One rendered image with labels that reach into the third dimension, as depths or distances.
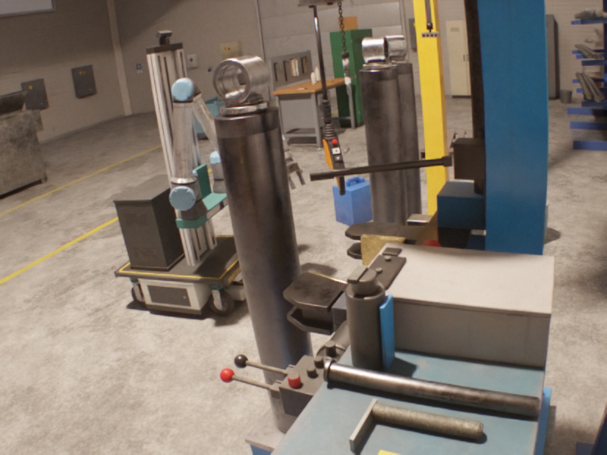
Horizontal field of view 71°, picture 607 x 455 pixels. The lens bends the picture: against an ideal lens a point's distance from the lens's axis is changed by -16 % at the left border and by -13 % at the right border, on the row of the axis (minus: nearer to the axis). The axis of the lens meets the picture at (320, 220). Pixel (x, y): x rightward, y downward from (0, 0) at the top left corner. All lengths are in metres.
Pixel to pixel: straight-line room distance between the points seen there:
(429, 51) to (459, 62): 7.65
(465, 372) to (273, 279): 0.90
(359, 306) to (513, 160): 0.57
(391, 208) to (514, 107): 1.76
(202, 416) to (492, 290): 1.88
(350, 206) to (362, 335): 3.46
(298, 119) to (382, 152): 4.84
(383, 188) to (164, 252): 1.49
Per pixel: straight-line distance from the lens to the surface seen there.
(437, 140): 4.02
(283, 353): 1.85
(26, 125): 9.18
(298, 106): 7.50
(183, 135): 2.75
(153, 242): 3.33
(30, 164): 9.20
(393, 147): 2.78
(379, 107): 2.72
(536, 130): 1.23
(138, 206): 3.29
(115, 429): 2.69
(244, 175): 1.56
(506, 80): 1.21
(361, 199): 4.40
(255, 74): 1.55
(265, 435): 2.18
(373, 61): 2.76
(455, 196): 1.50
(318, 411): 0.91
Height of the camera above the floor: 1.68
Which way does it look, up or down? 21 degrees down
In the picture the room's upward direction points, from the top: 7 degrees counter-clockwise
